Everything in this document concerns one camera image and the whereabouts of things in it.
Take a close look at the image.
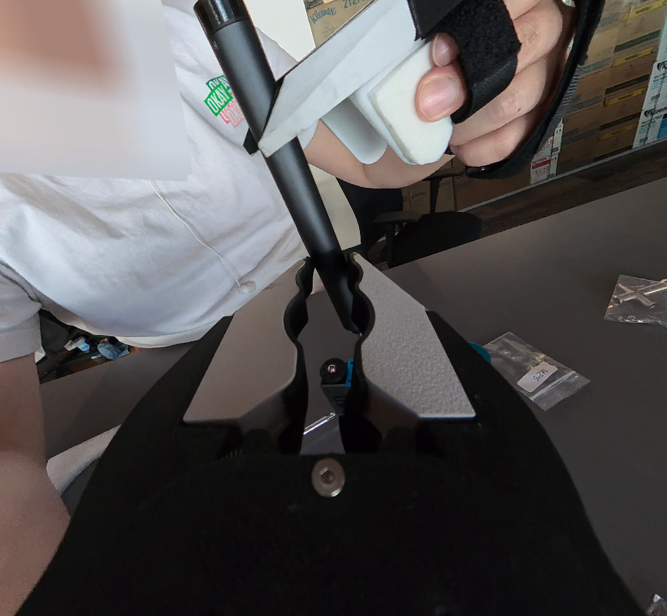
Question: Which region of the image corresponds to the small clear zip bag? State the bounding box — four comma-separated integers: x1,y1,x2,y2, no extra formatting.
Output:
482,332,591,411

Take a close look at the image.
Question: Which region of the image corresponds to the dark grey desk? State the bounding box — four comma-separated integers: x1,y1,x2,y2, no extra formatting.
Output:
39,177,667,616

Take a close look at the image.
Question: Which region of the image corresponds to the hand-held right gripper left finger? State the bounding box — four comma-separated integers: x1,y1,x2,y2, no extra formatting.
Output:
182,258,313,435

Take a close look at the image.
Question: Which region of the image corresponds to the person's left hand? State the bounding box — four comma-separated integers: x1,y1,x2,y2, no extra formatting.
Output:
306,0,576,190

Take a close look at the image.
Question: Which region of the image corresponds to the person's white shirt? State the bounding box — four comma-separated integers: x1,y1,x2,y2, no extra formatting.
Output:
0,0,360,364

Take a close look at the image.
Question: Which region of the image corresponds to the white earphone with cable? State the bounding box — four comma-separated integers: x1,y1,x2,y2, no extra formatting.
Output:
148,181,257,296

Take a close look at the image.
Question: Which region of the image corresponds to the black office chair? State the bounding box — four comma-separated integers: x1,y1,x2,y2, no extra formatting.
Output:
372,168,483,268

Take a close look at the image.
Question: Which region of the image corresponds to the zip bag with cross wrench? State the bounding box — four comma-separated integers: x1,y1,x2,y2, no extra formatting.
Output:
604,274,667,327

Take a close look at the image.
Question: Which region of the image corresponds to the black electric screwdriver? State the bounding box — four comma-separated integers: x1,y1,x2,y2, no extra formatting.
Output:
194,0,365,335

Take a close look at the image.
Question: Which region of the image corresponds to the person's right forearm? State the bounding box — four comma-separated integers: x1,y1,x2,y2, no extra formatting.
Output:
0,350,72,616

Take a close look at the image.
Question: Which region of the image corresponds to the white foam piece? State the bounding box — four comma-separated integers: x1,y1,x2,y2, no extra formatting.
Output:
46,439,118,494

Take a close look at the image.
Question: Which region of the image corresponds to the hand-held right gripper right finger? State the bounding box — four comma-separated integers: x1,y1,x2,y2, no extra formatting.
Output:
349,254,476,433

